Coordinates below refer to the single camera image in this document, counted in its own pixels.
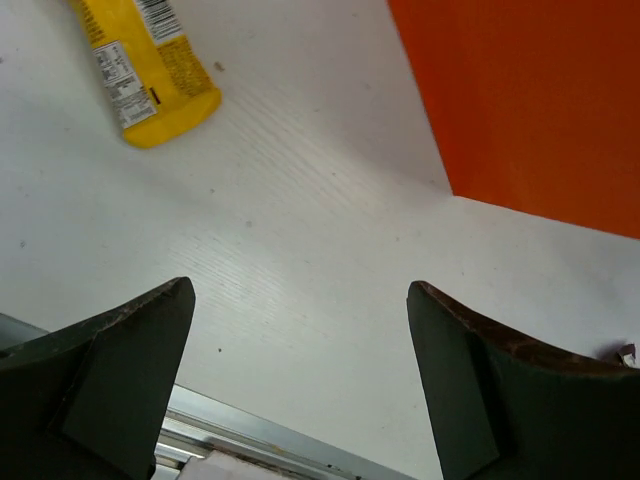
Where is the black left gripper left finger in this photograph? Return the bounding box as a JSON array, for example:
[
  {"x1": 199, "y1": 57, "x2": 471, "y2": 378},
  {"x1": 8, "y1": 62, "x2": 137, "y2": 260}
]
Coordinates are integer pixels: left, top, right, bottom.
[{"x1": 1, "y1": 277, "x2": 195, "y2": 479}]

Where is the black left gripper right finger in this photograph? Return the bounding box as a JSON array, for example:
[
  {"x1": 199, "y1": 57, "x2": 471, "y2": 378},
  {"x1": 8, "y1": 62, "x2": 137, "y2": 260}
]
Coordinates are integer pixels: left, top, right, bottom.
[{"x1": 407, "y1": 281, "x2": 639, "y2": 479}]

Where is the brown chocolate bar wrapper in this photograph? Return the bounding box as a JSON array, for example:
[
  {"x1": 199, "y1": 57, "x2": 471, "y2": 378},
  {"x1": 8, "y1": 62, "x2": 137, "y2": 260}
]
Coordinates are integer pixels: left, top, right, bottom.
[{"x1": 599, "y1": 343, "x2": 639, "y2": 369}]

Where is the orange paper bag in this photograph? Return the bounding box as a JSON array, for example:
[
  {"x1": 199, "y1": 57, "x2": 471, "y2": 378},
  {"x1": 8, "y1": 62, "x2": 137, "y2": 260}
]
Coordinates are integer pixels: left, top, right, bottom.
[{"x1": 390, "y1": 1, "x2": 639, "y2": 238}]

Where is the yellow snack packet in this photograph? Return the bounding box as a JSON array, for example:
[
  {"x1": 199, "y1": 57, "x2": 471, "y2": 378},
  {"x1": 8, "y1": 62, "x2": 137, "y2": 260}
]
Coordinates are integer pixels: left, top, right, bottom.
[{"x1": 70, "y1": 0, "x2": 222, "y2": 148}]

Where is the aluminium table edge rail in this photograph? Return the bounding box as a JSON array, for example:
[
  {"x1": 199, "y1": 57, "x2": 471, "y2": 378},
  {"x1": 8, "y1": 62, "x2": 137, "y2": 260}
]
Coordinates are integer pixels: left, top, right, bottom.
[{"x1": 154, "y1": 381, "x2": 397, "y2": 479}]

